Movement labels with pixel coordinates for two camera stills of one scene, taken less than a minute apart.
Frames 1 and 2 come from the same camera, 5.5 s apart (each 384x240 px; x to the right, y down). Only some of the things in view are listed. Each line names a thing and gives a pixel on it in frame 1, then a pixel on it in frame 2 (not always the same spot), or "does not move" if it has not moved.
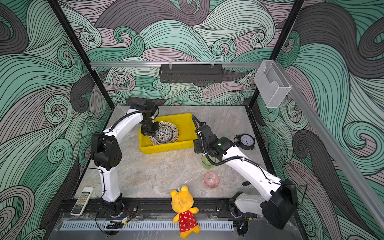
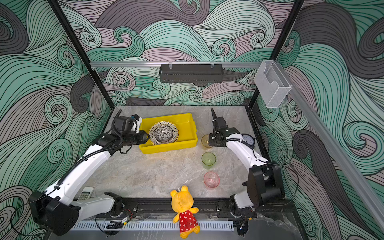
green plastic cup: (205, 162) does not move
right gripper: (197, 143) to (211, 142)
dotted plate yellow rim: (167, 133) does not move
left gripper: (153, 133) to (143, 134)
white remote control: (82, 201) does not move
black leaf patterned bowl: (164, 135) does not move
